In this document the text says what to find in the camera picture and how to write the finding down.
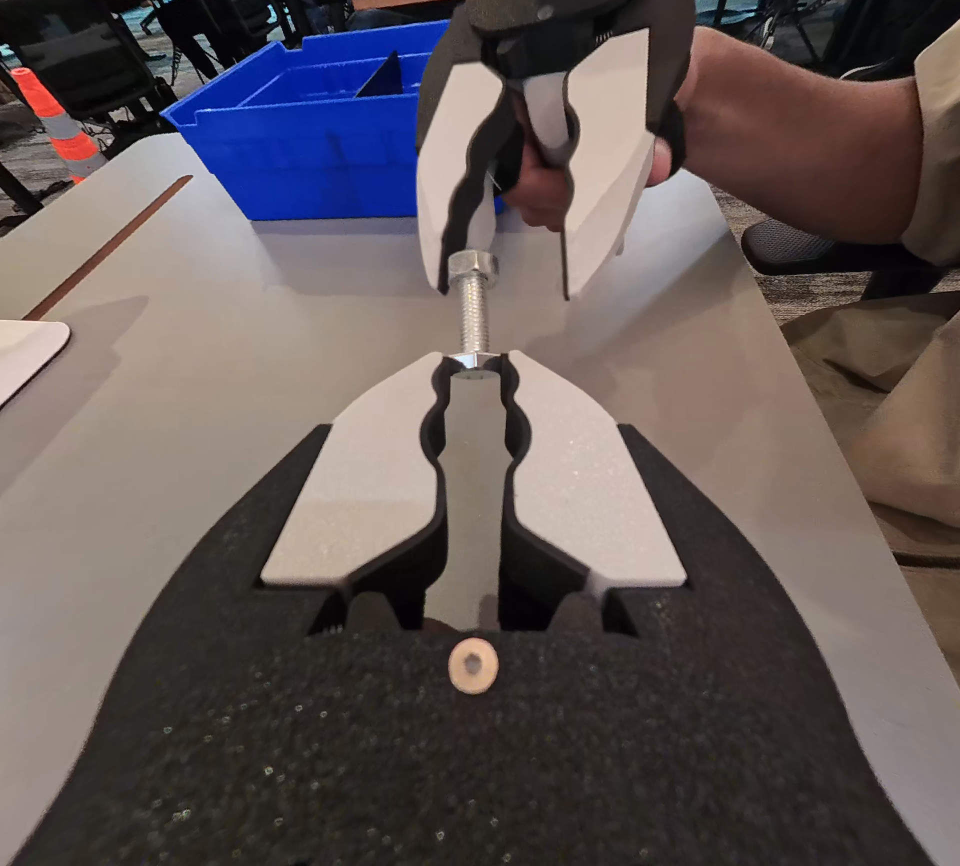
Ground blue divided plastic bin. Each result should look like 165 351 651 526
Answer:
161 20 505 222

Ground person's right hand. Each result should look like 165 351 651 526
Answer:
501 26 751 231

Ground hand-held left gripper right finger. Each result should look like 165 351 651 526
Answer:
501 350 689 629

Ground silver hex bolt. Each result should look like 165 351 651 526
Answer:
448 273 502 383

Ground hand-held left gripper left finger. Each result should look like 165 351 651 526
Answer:
260 352 450 629

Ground instruction board on white stand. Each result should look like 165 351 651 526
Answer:
0 320 72 410

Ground silver hex nut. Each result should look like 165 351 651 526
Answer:
448 251 500 284

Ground person's right forearm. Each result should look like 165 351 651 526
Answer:
750 37 927 246

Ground black office chair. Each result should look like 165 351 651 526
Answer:
180 0 301 61
0 0 162 125

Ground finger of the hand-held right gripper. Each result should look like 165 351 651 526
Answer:
416 59 502 297
558 26 657 301

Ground orange traffic cone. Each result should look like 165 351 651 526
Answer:
9 67 110 185

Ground black chair armrest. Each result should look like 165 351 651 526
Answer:
741 217 939 301

